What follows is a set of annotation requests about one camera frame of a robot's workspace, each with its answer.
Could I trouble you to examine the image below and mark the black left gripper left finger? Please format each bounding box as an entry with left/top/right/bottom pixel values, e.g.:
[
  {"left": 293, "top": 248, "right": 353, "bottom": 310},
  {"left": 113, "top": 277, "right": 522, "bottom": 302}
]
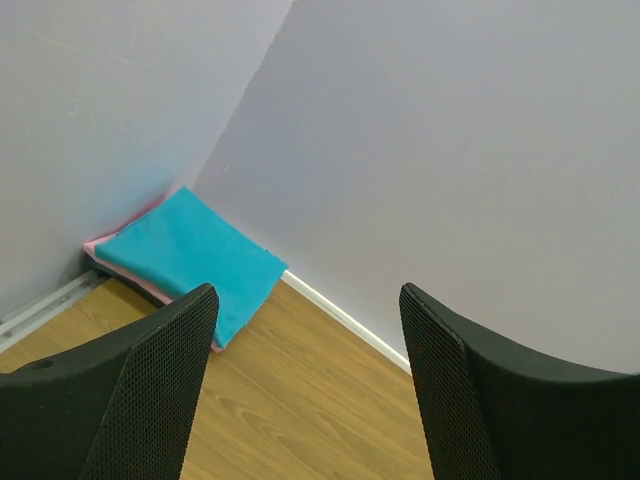
[{"left": 1, "top": 284, "right": 219, "bottom": 479}]

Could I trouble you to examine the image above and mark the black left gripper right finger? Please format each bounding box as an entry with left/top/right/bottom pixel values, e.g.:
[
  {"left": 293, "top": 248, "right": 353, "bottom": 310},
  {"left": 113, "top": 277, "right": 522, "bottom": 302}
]
[{"left": 399, "top": 283, "right": 639, "bottom": 479}]

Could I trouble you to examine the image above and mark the folded pink t-shirt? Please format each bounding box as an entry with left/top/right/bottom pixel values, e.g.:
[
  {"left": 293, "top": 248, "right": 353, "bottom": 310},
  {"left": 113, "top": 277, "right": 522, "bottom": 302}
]
[{"left": 82, "top": 187, "right": 226, "bottom": 354}]

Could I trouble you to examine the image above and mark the folded cyan t-shirt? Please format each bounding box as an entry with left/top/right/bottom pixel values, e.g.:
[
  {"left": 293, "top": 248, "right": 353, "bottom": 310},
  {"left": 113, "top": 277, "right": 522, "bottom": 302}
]
[{"left": 84, "top": 188, "right": 288, "bottom": 351}]

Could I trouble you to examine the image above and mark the aluminium table edge rail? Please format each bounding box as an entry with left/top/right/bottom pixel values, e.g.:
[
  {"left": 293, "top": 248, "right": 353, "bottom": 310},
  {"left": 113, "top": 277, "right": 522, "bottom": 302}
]
[{"left": 1, "top": 271, "right": 106, "bottom": 352}]

